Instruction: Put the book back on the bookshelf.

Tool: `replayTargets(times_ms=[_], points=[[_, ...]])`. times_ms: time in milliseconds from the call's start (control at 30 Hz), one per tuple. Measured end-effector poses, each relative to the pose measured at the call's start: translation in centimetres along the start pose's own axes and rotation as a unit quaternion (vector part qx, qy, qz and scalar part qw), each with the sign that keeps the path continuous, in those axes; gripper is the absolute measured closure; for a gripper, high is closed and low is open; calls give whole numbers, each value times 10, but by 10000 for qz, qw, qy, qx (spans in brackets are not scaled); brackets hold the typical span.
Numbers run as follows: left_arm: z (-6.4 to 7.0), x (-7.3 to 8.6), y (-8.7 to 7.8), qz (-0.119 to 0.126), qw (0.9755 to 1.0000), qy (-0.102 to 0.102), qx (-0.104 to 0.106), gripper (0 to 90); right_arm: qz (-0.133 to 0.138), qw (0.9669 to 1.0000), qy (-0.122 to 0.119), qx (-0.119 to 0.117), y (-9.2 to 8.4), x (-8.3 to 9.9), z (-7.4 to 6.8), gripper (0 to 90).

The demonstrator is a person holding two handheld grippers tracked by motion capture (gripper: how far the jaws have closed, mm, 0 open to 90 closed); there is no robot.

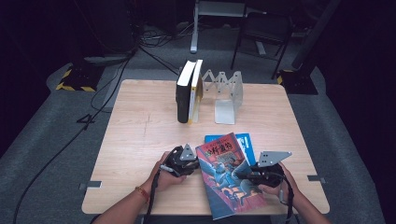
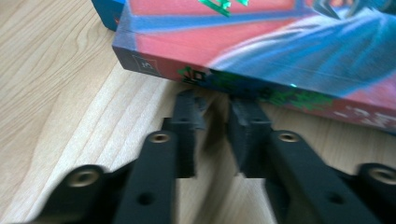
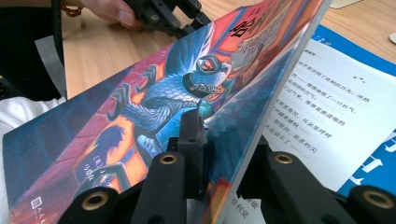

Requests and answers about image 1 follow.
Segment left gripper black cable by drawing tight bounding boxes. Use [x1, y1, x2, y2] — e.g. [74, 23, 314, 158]
[144, 163, 176, 224]

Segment red illustrated book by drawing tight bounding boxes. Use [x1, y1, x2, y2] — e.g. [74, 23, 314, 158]
[194, 132, 269, 221]

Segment grey slanted post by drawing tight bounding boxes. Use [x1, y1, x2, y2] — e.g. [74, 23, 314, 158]
[290, 0, 342, 71]

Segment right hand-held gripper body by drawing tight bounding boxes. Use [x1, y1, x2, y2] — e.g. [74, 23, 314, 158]
[251, 150, 293, 189]

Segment blue book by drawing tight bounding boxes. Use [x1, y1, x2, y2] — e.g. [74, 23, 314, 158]
[204, 132, 258, 168]

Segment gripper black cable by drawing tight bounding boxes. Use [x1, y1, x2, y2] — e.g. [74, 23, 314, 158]
[277, 173, 296, 224]
[144, 163, 176, 224]

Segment person's right hand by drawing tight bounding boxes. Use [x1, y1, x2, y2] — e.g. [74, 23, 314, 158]
[258, 161, 302, 205]

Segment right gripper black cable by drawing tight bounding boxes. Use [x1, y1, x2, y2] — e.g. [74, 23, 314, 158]
[277, 173, 296, 224]

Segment orange thread bracelet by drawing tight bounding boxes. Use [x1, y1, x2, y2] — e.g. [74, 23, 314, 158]
[134, 185, 150, 203]

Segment black hardcover book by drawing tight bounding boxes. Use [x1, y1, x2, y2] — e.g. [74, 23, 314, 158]
[175, 60, 197, 124]

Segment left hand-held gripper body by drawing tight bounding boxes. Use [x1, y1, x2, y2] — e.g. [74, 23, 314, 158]
[163, 143, 198, 178]

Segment black metal chair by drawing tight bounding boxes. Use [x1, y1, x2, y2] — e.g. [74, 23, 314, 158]
[230, 11, 294, 80]

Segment person's left hand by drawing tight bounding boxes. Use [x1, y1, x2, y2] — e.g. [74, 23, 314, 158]
[148, 151, 187, 194]

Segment grey tape strip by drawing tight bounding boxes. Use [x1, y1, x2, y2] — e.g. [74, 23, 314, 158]
[306, 175, 327, 185]
[78, 180, 103, 191]

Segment yellow paperback book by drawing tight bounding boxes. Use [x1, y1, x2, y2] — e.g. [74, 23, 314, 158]
[187, 58, 205, 125]

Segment tangle of floor cables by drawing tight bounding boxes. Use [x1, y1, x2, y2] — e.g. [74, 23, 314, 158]
[135, 21, 194, 49]

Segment long black floor cable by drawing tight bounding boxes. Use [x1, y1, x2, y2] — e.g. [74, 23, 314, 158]
[12, 49, 135, 224]

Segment black yellow striped base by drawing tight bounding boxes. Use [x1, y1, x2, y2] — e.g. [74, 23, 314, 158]
[276, 68, 319, 96]
[55, 63, 105, 93]

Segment white expandable bookend rack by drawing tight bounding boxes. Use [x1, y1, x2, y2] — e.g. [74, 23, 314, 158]
[199, 69, 245, 126]

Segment grey metal desk stand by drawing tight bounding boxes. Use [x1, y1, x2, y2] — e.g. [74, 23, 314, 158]
[189, 0, 269, 55]

